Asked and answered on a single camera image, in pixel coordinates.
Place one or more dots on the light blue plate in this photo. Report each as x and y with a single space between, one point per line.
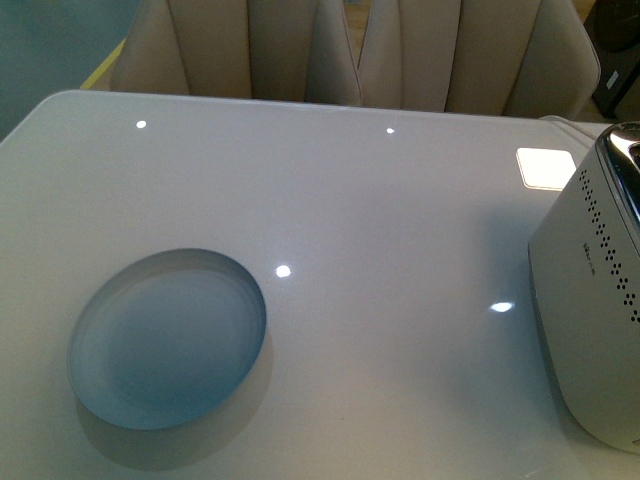
167 339

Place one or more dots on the beige chair left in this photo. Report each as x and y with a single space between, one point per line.
269 50

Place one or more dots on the beige chair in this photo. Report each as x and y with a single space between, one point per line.
501 58
269 50

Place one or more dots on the white chrome-top toaster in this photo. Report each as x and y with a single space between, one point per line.
584 268

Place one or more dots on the beige chair right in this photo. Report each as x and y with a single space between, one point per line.
501 58

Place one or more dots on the dark front-load washing machine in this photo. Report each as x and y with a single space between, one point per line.
613 28

